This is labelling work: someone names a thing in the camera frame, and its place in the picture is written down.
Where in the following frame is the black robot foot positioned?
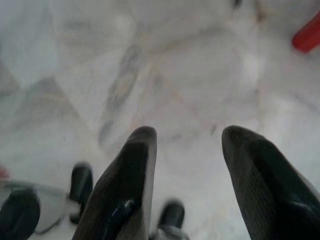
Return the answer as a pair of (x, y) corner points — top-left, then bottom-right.
(159, 198), (186, 230)
(68, 162), (94, 225)

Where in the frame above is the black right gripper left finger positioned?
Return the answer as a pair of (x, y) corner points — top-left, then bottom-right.
(71, 126), (158, 240)

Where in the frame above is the red plastic object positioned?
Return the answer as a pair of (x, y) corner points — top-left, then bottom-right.
(291, 15), (320, 54)

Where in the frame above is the silver and black robot leg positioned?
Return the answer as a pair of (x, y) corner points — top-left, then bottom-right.
(0, 179), (81, 240)
(148, 224), (189, 240)

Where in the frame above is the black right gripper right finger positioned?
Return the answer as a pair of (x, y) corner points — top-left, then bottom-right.
(221, 125), (320, 240)

